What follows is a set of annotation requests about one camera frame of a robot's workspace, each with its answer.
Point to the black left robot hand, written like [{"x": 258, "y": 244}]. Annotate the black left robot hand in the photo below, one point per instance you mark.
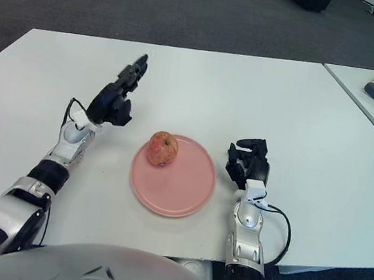
[{"x": 110, "y": 103}]

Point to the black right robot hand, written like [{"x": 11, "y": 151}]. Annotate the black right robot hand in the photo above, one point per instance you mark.
[{"x": 257, "y": 163}]

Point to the red yellow apple with sticker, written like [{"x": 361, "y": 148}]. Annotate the red yellow apple with sticker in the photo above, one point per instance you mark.
[{"x": 162, "y": 148}]

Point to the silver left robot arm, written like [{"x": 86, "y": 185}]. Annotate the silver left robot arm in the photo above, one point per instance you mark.
[{"x": 34, "y": 188}]

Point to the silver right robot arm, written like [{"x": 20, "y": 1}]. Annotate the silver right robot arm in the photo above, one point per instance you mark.
[{"x": 248, "y": 239}]

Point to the pink round plate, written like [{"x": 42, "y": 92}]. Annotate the pink round plate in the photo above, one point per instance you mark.
[{"x": 181, "y": 181}]

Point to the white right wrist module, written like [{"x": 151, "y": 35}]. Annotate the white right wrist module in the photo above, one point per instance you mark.
[{"x": 255, "y": 191}]

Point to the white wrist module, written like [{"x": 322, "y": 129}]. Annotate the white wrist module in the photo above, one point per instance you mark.
[
  {"x": 255, "y": 191},
  {"x": 80, "y": 117}
]

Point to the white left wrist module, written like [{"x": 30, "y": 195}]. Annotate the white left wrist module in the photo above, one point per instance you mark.
[{"x": 80, "y": 117}]

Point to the grey white robot torso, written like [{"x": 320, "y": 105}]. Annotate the grey white robot torso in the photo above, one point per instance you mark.
[{"x": 85, "y": 268}]

